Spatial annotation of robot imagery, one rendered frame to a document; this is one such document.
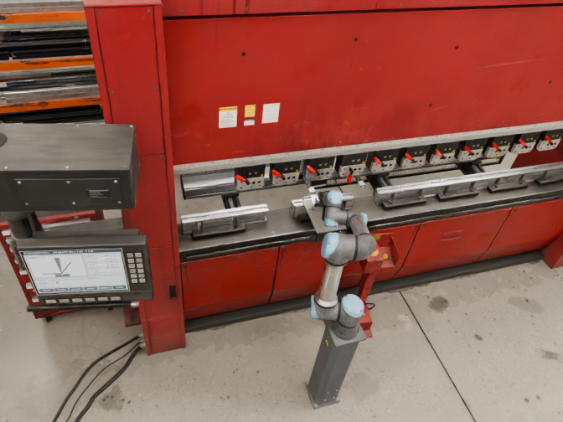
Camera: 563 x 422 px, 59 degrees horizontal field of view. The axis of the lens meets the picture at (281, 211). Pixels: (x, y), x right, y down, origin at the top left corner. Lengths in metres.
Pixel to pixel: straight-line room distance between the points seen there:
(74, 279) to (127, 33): 0.94
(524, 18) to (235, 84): 1.47
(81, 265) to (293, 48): 1.26
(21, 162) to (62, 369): 2.00
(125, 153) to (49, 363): 2.10
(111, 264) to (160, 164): 0.50
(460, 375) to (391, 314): 0.61
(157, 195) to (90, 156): 0.67
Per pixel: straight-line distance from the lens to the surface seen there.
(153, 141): 2.16
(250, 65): 2.29
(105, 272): 2.07
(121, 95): 2.03
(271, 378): 3.40
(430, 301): 4.01
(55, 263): 2.05
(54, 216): 2.95
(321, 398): 3.25
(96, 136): 1.84
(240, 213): 2.89
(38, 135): 1.89
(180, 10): 2.10
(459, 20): 2.65
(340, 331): 2.67
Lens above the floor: 3.04
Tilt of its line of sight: 45 degrees down
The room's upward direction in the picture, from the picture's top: 8 degrees clockwise
